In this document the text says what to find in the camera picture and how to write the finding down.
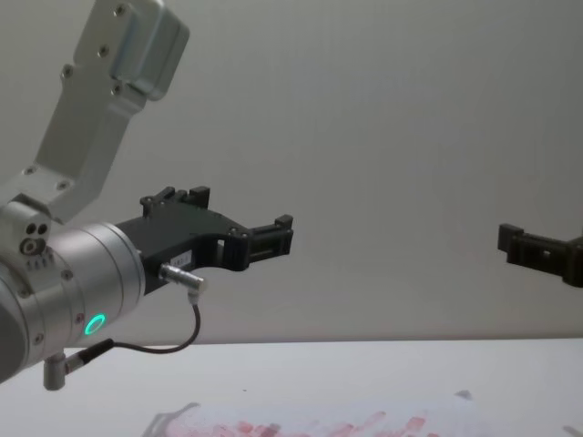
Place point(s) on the white table cloth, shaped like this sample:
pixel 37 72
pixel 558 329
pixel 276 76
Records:
pixel 346 378

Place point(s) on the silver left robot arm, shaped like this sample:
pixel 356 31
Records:
pixel 73 268

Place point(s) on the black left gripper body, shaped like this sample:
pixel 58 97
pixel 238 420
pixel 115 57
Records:
pixel 182 232

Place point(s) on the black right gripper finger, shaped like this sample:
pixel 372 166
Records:
pixel 533 252

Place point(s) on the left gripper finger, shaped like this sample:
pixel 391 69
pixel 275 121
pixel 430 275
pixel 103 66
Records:
pixel 268 241
pixel 175 196

